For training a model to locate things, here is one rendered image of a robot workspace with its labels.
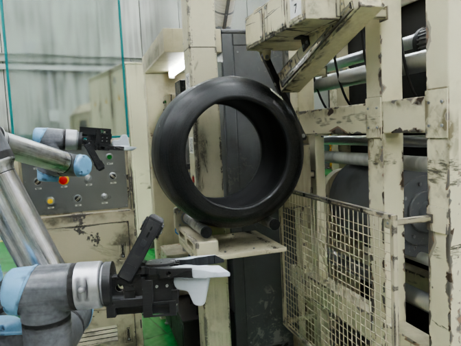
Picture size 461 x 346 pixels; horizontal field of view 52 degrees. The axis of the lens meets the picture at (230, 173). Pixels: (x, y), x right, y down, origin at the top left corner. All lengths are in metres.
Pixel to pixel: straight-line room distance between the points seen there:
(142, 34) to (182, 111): 9.95
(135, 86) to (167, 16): 6.88
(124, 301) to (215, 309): 1.53
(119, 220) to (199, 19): 1.06
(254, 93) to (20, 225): 1.13
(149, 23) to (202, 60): 9.65
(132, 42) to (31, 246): 10.73
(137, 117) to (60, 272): 4.49
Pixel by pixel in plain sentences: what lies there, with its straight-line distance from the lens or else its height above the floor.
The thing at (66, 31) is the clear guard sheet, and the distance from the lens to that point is 2.51.
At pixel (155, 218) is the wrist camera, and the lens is 0.76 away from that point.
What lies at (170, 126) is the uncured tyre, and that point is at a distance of 1.74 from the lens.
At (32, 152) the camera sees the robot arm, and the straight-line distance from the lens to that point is 1.56.
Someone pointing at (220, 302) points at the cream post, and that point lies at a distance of 2.29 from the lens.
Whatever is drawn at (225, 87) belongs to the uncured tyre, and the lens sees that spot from 1.78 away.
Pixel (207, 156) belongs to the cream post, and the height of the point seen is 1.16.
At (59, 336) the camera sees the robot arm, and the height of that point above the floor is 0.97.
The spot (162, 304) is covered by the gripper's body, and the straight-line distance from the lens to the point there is 0.77.
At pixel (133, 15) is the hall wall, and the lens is 11.69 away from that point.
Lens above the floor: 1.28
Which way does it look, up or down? 5 degrees down
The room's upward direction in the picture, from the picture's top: 3 degrees counter-clockwise
